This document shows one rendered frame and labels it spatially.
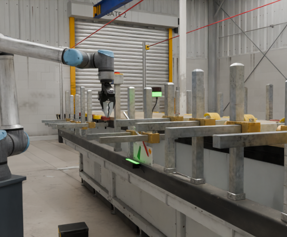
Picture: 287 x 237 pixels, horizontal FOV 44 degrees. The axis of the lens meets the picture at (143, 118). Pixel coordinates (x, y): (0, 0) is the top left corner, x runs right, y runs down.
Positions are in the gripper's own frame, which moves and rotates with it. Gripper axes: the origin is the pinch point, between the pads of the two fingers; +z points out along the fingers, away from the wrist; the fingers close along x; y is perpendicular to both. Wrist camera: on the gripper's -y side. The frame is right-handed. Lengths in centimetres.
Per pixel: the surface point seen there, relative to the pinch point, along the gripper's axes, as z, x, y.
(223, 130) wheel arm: 1, -5, -98
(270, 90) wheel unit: -14, -125, 4
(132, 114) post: 0.1, -17.5, 5.2
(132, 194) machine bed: 67, -42, 65
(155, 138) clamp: 11.2, -16.3, -27.0
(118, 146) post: 22.8, -18.1, 31.2
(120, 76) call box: -24.0, -19.0, 29.4
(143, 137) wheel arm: 11.0, -11.3, -23.4
